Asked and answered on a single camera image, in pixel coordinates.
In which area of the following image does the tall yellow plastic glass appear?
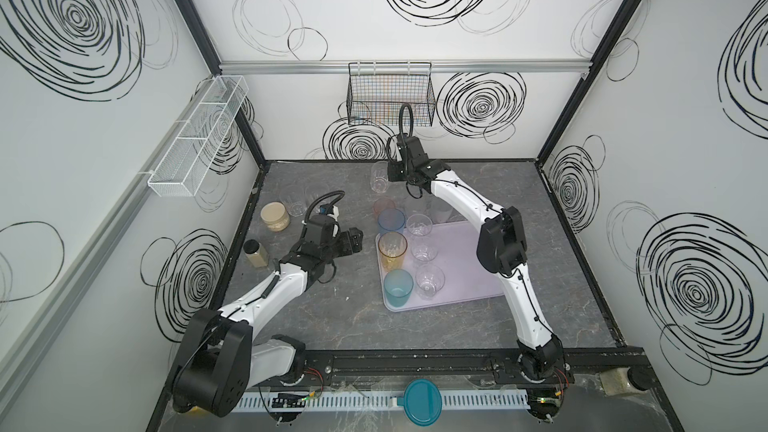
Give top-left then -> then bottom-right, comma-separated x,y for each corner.
378,231 -> 408,272

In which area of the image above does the small pink plastic glass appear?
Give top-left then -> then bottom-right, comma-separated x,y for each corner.
373,197 -> 396,219

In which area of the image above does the white slotted cable duct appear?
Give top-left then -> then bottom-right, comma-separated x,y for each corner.
233,389 -> 530,413

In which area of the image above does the grain jar with black lid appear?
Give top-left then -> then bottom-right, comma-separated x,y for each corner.
598,367 -> 653,397

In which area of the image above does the black corrugated right gripper cable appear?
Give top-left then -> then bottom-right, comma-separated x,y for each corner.
386,103 -> 416,160

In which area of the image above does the black wire wall basket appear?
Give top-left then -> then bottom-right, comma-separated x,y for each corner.
345,72 -> 437,127

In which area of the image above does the white mesh wall shelf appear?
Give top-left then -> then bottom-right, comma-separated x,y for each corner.
147,75 -> 248,198

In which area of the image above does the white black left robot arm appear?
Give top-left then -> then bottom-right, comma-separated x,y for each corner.
165,214 -> 364,417

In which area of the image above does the teal round lid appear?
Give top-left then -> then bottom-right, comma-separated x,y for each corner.
397,379 -> 443,427

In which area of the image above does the teal dimpled plastic glass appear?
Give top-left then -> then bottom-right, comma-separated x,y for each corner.
383,269 -> 414,308

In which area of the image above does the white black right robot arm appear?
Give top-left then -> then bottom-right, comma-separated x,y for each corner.
385,133 -> 564,383

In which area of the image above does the aluminium wall rail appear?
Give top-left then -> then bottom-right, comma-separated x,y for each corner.
220,58 -> 592,75

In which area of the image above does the tall blue textured glass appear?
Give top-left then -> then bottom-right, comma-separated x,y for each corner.
377,208 -> 407,236

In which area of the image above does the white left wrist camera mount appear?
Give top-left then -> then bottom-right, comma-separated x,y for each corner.
319,204 -> 339,221

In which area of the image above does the small bottle with barcode label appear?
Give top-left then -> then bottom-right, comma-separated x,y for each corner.
243,239 -> 269,268

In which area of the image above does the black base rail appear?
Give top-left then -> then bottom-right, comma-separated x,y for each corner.
170,346 -> 652,386

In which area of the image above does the lilac plastic tray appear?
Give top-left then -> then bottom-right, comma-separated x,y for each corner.
377,221 -> 504,312

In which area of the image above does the oat jar with beige lid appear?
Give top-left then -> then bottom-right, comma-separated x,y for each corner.
260,201 -> 290,232

